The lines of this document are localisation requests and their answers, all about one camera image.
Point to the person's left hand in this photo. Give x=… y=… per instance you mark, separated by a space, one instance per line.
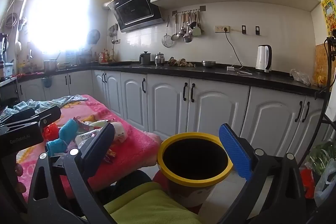
x=20 y=170

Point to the light blue cloth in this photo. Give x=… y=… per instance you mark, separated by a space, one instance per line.
x=52 y=104

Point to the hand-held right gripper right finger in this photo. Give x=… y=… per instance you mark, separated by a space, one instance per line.
x=233 y=153

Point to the white green packet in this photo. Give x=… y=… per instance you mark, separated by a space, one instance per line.
x=97 y=123

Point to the black kitchen countertop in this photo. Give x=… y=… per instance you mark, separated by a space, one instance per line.
x=210 y=73

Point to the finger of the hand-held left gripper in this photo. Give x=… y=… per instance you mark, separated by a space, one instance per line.
x=25 y=114
x=51 y=115

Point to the yellow-rimmed waste bin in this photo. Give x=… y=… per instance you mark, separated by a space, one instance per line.
x=189 y=195

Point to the brown patterned rag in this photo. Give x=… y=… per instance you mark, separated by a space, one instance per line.
x=181 y=62

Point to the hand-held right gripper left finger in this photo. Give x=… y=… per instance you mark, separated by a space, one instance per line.
x=101 y=140

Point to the row of white lower cabinets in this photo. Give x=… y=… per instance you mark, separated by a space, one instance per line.
x=168 y=106

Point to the steel bowl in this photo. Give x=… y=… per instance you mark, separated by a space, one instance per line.
x=208 y=64

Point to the colourful candy wrapper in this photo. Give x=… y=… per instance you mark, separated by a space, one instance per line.
x=110 y=155

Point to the yellow wall poster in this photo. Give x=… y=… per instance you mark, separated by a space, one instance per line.
x=329 y=12

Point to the white electric kettle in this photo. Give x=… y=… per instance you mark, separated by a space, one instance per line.
x=262 y=58

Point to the row of hanging kitchen utensils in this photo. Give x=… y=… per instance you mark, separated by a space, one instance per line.
x=187 y=28

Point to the blue hanging container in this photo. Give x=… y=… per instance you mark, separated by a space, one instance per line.
x=47 y=82

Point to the hanging utensils beside hood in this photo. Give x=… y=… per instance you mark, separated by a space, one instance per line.
x=113 y=32

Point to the black metal rack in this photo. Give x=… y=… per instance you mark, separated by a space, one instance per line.
x=328 y=43

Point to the pink printed blanket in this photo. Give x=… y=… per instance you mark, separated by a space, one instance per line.
x=136 y=145

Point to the teal fuzzy cloth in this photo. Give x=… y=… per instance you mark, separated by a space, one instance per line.
x=56 y=146
x=69 y=130

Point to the black range hood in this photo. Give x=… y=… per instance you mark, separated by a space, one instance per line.
x=134 y=8

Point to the kitchen window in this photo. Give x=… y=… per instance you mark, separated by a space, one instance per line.
x=60 y=16

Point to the red plastic bottle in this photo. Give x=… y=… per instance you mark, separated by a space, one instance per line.
x=50 y=131

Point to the beige wall power strip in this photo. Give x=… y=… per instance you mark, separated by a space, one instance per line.
x=221 y=29

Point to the red plastic bag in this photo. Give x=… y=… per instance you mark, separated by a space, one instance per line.
x=307 y=183

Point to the clear plastic bag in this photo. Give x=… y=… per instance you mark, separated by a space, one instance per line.
x=300 y=77

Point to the white printed packet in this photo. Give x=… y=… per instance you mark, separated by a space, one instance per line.
x=84 y=137

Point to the yellow-green fleece cloth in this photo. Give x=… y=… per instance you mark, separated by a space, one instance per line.
x=147 y=205

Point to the bag of green vegetables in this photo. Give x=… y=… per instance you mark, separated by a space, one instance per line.
x=321 y=158

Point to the group of condiment bottles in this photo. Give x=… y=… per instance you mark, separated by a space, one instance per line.
x=104 y=56

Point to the white charger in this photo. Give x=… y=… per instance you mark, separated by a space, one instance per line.
x=231 y=68

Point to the white plastic bag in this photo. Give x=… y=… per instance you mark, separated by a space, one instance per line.
x=325 y=187
x=121 y=133

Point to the steel cooking pot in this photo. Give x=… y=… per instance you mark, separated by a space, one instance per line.
x=50 y=66

